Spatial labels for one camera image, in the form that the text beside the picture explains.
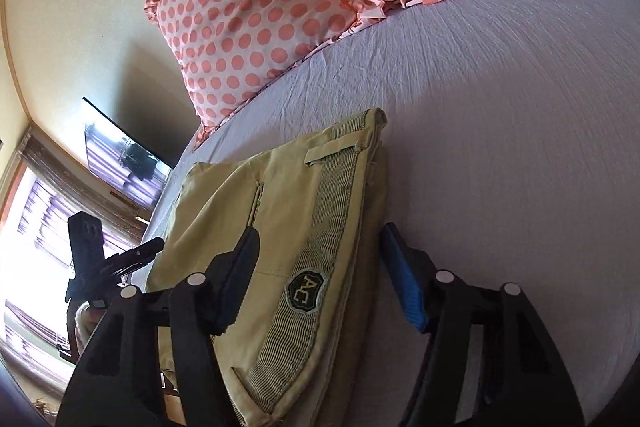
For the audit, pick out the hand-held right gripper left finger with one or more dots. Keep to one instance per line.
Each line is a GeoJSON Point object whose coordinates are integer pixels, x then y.
{"type": "Point", "coordinates": [235, 287]}

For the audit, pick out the large polka dot pillow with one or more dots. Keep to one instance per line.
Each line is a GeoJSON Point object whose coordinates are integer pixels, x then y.
{"type": "Point", "coordinates": [250, 17]}

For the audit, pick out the window with curtain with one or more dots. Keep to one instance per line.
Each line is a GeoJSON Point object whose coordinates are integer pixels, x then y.
{"type": "Point", "coordinates": [35, 227]}

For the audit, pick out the wall-mounted television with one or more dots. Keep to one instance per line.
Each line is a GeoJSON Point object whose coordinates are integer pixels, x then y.
{"type": "Point", "coordinates": [125, 152]}

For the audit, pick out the khaki pants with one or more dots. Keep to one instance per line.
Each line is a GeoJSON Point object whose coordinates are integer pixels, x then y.
{"type": "Point", "coordinates": [280, 227]}

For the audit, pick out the light purple bed sheet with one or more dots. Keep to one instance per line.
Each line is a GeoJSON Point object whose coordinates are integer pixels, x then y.
{"type": "Point", "coordinates": [500, 132]}

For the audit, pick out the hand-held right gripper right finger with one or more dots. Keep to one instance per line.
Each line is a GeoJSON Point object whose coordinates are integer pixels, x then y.
{"type": "Point", "coordinates": [407, 279]}

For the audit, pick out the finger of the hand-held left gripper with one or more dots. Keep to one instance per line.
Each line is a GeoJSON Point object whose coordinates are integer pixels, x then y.
{"type": "Point", "coordinates": [142, 254]}

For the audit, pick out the person's left hand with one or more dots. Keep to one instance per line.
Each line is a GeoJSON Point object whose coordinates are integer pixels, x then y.
{"type": "Point", "coordinates": [86, 324]}

